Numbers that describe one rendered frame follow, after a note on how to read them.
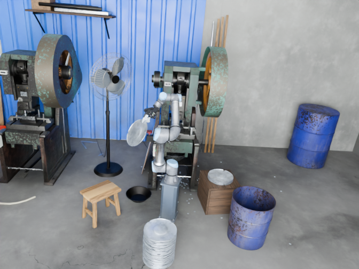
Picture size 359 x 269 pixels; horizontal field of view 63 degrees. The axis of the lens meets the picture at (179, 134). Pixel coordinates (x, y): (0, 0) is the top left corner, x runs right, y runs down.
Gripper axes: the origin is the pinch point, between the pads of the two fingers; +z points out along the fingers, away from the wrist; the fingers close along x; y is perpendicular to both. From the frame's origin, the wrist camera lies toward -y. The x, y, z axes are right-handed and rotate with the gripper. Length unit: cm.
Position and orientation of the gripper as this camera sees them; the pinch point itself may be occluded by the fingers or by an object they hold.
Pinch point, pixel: (142, 121)
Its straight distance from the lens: 295.8
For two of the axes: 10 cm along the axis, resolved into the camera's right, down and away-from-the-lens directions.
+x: 4.8, 5.1, 7.2
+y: 6.5, 3.4, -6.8
